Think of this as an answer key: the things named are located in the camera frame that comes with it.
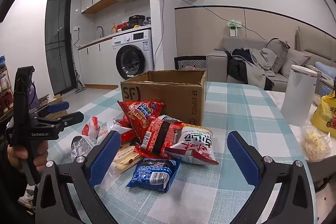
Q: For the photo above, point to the person's left hand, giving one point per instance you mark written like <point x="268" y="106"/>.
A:
<point x="15" y="155"/>

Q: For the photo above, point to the dark glass door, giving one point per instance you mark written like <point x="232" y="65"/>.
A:
<point x="57" y="43"/>

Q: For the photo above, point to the pink plastic bag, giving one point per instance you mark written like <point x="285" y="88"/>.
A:
<point x="191" y="68"/>

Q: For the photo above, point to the yellow plastic bag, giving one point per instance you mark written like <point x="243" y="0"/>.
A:
<point x="325" y="113"/>

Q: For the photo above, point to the kitchen faucet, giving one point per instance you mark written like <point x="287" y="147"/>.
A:
<point x="101" y="29"/>

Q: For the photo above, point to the brown cardboard box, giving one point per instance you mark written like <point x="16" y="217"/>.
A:
<point x="168" y="98"/>

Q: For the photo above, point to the grey jacket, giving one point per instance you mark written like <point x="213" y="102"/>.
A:
<point x="262" y="61"/>

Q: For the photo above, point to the green and white wall device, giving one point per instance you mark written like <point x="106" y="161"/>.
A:
<point x="233" y="29"/>

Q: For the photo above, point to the storage rack with packets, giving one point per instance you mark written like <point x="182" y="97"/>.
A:
<point x="5" y="98"/>

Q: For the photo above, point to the red and black noodle packet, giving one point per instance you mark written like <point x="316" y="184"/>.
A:
<point x="155" y="134"/>

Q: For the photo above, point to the white snack packet red print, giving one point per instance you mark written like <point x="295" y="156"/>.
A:
<point x="191" y="150"/>

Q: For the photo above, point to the yellow soap bottle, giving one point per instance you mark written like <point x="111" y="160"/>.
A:
<point x="113" y="29"/>

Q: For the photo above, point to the stick vacuum cleaner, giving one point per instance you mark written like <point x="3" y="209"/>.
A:
<point x="78" y="85"/>

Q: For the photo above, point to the white and pink snack packet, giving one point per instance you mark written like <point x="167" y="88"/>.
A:
<point x="105" y="128"/>

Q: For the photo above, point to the red snack packet blue print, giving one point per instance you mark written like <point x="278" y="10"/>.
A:
<point x="136" y="113"/>

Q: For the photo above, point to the white kitchen counter cabinet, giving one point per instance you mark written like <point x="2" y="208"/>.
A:
<point x="99" y="61"/>

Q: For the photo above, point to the red box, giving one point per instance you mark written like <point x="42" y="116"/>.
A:
<point x="122" y="26"/>

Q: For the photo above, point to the small grey cushion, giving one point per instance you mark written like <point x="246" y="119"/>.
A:
<point x="296" y="61"/>

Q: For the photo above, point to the white lidded bin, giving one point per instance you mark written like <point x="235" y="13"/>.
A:
<point x="299" y="95"/>

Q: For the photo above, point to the black rice cooker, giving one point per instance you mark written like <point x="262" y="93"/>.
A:
<point x="136" y="22"/>

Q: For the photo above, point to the grey sofa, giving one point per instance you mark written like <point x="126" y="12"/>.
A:
<point x="218" y="64"/>

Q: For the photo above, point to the black and white patterned chair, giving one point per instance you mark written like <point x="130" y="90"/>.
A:
<point x="190" y="62"/>

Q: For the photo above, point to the small open cardboard box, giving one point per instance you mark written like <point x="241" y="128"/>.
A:
<point x="56" y="99"/>

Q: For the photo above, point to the clear biscuit stick packet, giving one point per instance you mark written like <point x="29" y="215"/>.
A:
<point x="126" y="158"/>

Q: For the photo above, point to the white washing machine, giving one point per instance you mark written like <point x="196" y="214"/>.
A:
<point x="141" y="37"/>

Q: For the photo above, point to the small red snack packet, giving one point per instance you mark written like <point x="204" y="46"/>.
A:
<point x="126" y="134"/>

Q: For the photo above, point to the white sneaker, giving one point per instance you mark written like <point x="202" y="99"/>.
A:
<point x="26" y="199"/>

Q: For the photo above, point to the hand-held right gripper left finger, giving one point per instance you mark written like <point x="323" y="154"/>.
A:
<point x="105" y="155"/>

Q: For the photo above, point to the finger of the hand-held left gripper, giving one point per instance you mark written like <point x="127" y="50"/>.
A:
<point x="59" y="107"/>
<point x="73" y="117"/>

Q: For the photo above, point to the white and red snack packet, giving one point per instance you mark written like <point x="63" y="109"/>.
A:
<point x="92" y="127"/>

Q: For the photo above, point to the large grey cushion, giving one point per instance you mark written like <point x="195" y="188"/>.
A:
<point x="281" y="48"/>

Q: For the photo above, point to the clear bag of food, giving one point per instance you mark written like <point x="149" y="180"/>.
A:
<point x="315" y="145"/>

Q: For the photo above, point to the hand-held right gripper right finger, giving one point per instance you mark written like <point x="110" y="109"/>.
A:
<point x="244" y="158"/>

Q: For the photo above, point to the black jacket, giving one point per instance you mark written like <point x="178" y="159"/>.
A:
<point x="236" y="66"/>

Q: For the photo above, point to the light blue pillow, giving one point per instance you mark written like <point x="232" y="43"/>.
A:
<point x="325" y="67"/>

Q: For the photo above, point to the silver snack packet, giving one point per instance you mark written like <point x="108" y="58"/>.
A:
<point x="81" y="146"/>

